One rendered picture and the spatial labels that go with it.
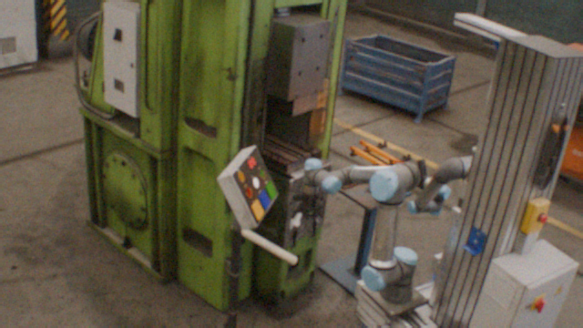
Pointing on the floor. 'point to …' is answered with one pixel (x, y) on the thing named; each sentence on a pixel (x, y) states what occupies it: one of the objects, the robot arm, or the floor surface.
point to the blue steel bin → (397, 73)
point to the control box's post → (234, 271)
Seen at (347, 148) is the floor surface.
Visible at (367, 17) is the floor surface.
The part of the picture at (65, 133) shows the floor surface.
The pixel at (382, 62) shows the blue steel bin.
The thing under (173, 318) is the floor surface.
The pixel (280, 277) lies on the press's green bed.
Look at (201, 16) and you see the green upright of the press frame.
